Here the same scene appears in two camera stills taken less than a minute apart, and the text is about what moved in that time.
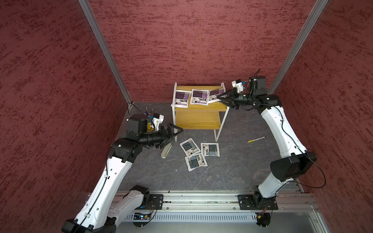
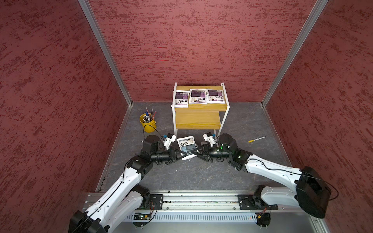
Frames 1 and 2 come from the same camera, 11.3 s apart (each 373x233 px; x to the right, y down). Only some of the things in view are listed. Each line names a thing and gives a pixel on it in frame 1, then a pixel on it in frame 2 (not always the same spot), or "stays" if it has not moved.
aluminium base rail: x=189 y=201 stays
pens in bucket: x=148 y=114 stays
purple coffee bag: x=181 y=98 stays
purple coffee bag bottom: x=212 y=94 stays
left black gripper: x=164 y=137 → x=172 y=152
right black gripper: x=232 y=96 → x=206 y=155
